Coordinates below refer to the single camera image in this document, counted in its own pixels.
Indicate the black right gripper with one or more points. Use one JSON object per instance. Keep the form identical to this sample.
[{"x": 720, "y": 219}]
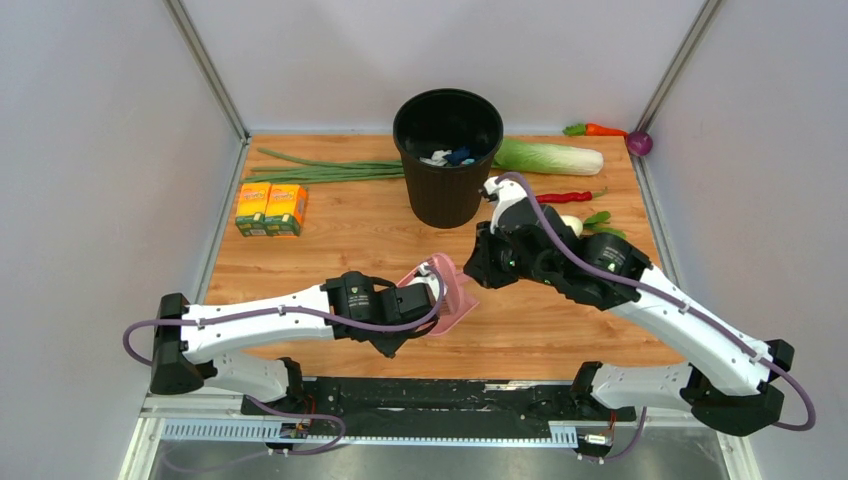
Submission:
[{"x": 481, "y": 264}]

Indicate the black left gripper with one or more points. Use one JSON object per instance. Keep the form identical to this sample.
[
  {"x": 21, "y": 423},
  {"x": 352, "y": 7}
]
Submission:
[{"x": 394, "y": 344}]

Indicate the pink plastic dustpan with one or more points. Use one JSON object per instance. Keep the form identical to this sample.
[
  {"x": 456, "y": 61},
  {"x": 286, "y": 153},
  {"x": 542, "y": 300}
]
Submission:
[{"x": 445, "y": 322}]

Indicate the pink hand brush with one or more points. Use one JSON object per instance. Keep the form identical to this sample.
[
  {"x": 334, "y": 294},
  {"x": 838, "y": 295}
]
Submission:
[{"x": 457, "y": 300}]

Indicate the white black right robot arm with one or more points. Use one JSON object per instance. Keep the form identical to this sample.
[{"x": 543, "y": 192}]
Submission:
[{"x": 724, "y": 381}]

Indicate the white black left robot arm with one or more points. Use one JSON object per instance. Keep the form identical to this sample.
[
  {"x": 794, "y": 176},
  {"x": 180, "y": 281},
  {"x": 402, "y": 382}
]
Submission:
[{"x": 198, "y": 345}]

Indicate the crumpled scraps inside bin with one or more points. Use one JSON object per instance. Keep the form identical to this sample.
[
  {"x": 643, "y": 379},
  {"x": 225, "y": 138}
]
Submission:
[{"x": 449, "y": 158}]

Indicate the red toy chili pepper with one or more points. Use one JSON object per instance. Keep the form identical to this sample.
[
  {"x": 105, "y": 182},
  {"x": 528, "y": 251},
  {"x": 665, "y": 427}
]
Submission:
[{"x": 570, "y": 197}]

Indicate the white toy radish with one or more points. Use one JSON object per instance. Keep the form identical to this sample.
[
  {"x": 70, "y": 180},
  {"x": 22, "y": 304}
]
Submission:
[{"x": 599, "y": 222}]

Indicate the toy napa cabbage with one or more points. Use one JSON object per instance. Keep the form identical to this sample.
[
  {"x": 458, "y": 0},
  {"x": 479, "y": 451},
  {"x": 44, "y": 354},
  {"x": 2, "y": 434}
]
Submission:
[{"x": 547, "y": 158}]

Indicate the orange juice box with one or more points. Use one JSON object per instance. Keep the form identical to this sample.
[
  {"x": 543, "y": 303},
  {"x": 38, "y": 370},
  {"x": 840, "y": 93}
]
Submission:
[
  {"x": 251, "y": 205},
  {"x": 285, "y": 210}
]

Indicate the black trash bin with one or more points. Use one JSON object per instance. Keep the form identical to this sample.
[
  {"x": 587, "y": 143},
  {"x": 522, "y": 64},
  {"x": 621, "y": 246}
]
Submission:
[{"x": 447, "y": 140}]

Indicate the toy carrot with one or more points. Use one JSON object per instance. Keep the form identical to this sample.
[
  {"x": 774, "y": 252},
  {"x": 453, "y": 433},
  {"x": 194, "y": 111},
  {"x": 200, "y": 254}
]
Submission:
[{"x": 593, "y": 129}]

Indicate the purple toy onion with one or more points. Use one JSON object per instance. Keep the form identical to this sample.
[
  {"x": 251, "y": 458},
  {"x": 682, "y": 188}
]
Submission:
[{"x": 639, "y": 143}]

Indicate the green toy scallions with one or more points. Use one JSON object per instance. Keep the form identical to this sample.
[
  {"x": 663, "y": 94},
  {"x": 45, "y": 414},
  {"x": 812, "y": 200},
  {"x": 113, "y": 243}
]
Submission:
[{"x": 307, "y": 172}]

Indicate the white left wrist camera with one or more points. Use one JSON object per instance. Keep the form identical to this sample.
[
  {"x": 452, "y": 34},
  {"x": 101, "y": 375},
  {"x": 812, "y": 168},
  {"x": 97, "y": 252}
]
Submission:
[{"x": 428, "y": 275}]

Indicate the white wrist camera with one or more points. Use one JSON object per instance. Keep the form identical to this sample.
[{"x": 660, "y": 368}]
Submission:
[
  {"x": 503, "y": 191},
  {"x": 428, "y": 275}
]

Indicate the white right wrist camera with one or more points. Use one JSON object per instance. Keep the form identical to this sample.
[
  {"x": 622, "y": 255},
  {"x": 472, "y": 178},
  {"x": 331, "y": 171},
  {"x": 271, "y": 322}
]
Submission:
[{"x": 503, "y": 191}]

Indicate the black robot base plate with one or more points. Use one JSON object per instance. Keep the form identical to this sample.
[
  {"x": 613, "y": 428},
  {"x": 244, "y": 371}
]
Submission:
[{"x": 440, "y": 409}]

